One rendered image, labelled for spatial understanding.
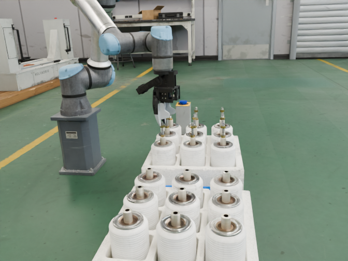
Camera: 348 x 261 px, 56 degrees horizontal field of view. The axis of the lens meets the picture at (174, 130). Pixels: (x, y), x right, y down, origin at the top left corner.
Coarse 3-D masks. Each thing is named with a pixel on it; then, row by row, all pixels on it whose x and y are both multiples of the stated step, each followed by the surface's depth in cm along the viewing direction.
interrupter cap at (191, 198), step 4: (176, 192) 92; (188, 192) 92; (172, 196) 90; (176, 196) 90; (188, 196) 90; (192, 196) 90; (172, 200) 88; (176, 200) 88; (180, 200) 88; (184, 200) 88; (188, 200) 88; (192, 200) 88; (176, 204) 86; (180, 204) 86; (184, 204) 86; (188, 204) 86
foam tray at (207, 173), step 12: (180, 144) 149; (180, 156) 135; (240, 156) 133; (144, 168) 126; (156, 168) 125; (168, 168) 125; (180, 168) 124; (192, 168) 124; (204, 168) 124; (216, 168) 123; (228, 168) 123; (240, 168) 123; (168, 180) 126; (204, 180) 124
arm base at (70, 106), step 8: (64, 96) 155; (72, 96) 154; (80, 96) 156; (64, 104) 156; (72, 104) 155; (80, 104) 157; (88, 104) 160; (64, 112) 156; (72, 112) 155; (80, 112) 156; (88, 112) 159
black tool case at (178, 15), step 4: (164, 12) 549; (168, 12) 548; (172, 12) 548; (176, 12) 548; (180, 12) 548; (160, 16) 550; (164, 16) 549; (168, 16) 547; (172, 16) 547; (176, 16) 549; (180, 16) 549
